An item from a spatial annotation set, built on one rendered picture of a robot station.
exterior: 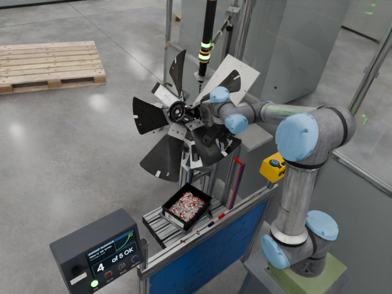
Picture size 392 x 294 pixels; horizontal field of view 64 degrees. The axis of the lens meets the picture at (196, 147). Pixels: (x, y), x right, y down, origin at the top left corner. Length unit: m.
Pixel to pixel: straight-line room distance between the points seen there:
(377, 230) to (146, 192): 1.76
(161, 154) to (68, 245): 0.75
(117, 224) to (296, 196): 0.58
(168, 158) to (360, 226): 1.22
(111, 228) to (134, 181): 1.83
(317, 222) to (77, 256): 0.77
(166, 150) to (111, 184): 1.32
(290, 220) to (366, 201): 1.11
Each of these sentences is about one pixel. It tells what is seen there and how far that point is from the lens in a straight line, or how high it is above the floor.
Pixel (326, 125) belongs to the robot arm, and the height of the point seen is 1.71.
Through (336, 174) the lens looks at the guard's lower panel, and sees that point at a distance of 2.08.
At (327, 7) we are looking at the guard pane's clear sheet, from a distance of 1.87.
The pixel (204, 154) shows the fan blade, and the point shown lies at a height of 1.16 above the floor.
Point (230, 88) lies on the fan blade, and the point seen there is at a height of 1.40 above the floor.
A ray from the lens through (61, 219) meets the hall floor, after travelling 2.75.
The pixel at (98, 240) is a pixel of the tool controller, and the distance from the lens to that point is 1.08.
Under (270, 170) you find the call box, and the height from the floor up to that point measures 1.05.
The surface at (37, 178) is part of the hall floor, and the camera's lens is 3.10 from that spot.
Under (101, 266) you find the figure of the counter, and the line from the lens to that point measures 1.14.
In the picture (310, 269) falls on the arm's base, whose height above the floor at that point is 1.13.
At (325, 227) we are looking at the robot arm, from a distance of 1.16.
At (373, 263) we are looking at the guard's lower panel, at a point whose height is 0.49.
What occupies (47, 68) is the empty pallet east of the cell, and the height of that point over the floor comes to 0.14.
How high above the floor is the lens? 2.16
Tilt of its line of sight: 41 degrees down
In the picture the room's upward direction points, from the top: 8 degrees clockwise
